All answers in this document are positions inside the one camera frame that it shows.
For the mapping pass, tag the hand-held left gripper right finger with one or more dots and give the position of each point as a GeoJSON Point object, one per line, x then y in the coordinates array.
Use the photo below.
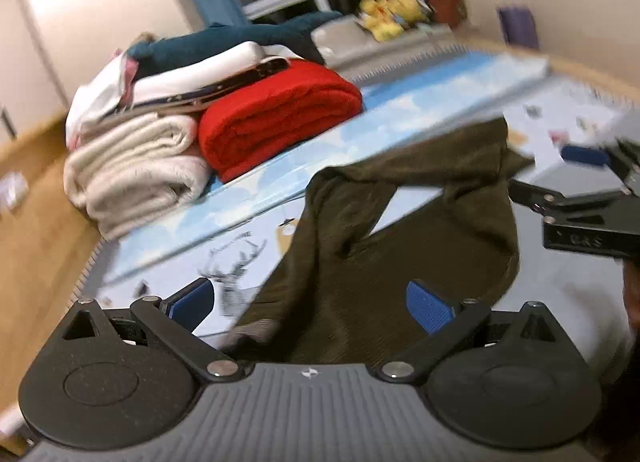
{"type": "Point", "coordinates": [425, 309]}

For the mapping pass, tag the red folded blanket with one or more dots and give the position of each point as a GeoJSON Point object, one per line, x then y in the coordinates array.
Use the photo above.
{"type": "Point", "coordinates": [280, 116]}

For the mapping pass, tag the olive brown pants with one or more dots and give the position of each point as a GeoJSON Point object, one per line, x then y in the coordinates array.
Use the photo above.
{"type": "Point", "coordinates": [400, 242]}

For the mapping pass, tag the grey cushion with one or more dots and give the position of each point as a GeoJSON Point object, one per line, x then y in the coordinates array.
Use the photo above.
{"type": "Point", "coordinates": [350, 41]}

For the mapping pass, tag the small clear packet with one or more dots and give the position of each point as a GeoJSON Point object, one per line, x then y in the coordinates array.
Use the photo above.
{"type": "Point", "coordinates": [12, 189]}

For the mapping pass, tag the yellow plush toy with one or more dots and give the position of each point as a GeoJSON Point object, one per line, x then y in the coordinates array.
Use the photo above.
{"type": "Point", "coordinates": [380, 19]}
{"type": "Point", "coordinates": [409, 6]}

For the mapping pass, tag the cream folded blanket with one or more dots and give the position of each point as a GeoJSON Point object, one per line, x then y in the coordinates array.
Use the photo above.
{"type": "Point", "coordinates": [135, 176]}

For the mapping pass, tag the white folded blanket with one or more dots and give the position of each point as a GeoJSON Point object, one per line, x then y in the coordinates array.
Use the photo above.
{"type": "Point", "coordinates": [200, 69]}

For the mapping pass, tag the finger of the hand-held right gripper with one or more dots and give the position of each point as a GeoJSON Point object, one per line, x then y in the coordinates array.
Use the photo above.
{"type": "Point", "coordinates": [565, 199]}
{"type": "Point", "coordinates": [582, 155]}

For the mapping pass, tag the teal folded blanket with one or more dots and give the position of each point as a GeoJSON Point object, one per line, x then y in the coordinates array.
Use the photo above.
{"type": "Point", "coordinates": [225, 39]}

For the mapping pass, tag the printed play mat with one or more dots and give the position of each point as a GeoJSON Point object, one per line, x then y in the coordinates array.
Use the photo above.
{"type": "Point", "coordinates": [450, 91]}

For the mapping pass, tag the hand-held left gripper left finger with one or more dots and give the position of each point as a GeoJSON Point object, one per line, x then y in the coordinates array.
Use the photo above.
{"type": "Point", "coordinates": [192, 304]}

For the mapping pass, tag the purple box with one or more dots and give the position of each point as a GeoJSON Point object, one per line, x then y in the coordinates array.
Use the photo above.
{"type": "Point", "coordinates": [518, 26]}

